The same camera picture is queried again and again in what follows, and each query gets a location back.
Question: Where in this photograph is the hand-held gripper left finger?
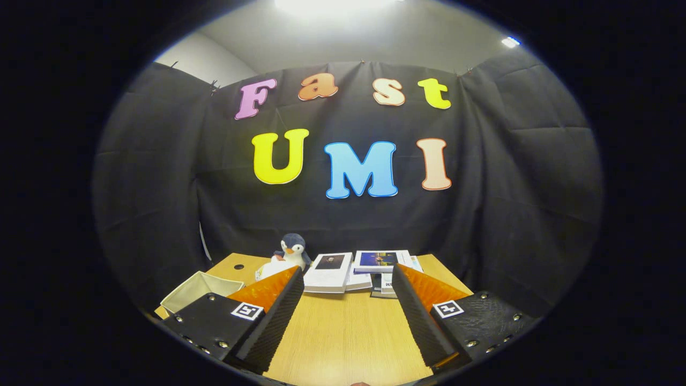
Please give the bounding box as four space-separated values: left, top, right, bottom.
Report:
161 265 306 376

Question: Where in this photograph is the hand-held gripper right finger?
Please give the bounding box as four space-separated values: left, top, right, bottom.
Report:
391 263 535 375

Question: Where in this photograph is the beige fabric storage box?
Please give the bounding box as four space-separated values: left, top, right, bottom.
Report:
160 271 246 317

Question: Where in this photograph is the book with teal cover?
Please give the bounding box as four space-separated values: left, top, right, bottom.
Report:
379 255 424 296

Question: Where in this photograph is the dark grey book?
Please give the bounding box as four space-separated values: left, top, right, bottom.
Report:
370 273 397 299

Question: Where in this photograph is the white round plush toy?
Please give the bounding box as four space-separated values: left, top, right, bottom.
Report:
254 256 293 282

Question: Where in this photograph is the plain white book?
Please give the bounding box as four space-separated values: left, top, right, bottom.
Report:
346 263 374 292

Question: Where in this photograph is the white book with portrait cover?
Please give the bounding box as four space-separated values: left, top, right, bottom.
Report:
303 252 354 294

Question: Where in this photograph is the book with blue picture cover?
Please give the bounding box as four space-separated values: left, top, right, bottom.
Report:
354 250 414 274

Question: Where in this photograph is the penguin plush toy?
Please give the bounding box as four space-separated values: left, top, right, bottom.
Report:
273 233 312 271

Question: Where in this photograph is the large ceiling light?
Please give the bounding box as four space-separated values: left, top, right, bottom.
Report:
273 0 402 17

